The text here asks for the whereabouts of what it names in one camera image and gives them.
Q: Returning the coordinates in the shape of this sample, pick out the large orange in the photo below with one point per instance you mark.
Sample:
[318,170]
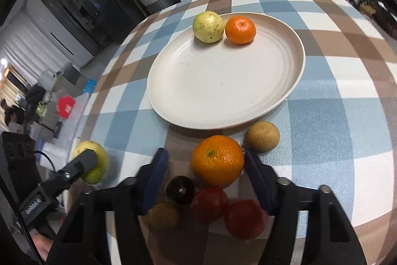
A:
[217,161]

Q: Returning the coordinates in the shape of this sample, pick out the red bag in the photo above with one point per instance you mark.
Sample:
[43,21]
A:
[66,107]

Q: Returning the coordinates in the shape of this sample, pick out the white curtain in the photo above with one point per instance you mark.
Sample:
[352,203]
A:
[29,44]

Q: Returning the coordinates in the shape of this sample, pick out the dark purple plum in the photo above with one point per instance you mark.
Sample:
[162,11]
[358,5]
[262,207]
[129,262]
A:
[180,190]

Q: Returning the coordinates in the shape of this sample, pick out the blue packet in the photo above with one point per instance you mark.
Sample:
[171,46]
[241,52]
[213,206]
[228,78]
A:
[90,86]

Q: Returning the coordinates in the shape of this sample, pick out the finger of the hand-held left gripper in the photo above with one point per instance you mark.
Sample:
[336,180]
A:
[79,165]

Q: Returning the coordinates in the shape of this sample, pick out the person's left hand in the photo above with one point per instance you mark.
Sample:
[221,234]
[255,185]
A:
[42,245]

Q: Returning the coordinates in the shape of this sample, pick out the grey storage box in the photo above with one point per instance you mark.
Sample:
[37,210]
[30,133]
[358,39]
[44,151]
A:
[70,74]

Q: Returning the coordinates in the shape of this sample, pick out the black refrigerator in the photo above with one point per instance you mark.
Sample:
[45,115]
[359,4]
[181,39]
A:
[90,1]

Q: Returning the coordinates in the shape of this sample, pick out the black box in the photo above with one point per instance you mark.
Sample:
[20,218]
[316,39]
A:
[17,153]

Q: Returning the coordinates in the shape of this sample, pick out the small orange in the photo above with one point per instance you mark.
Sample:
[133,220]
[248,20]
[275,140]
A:
[240,30]

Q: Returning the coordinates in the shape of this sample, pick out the red tomato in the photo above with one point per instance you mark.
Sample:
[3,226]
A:
[245,219]
[209,204]

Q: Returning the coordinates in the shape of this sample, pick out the green guava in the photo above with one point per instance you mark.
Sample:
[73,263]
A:
[98,167]

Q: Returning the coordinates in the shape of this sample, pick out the cream round plate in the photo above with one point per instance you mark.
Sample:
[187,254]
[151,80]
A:
[226,72]

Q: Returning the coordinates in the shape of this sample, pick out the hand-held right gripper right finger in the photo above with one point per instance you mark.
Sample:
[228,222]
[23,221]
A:
[257,179]

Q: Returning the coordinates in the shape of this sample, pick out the brown round fruit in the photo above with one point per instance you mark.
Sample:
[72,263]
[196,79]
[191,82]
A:
[163,216]
[262,136]

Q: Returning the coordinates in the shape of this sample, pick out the yellow speckled guava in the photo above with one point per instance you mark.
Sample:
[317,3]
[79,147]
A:
[208,27]

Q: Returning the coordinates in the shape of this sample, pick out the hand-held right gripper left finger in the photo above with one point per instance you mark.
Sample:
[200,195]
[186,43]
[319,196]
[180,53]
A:
[157,173]

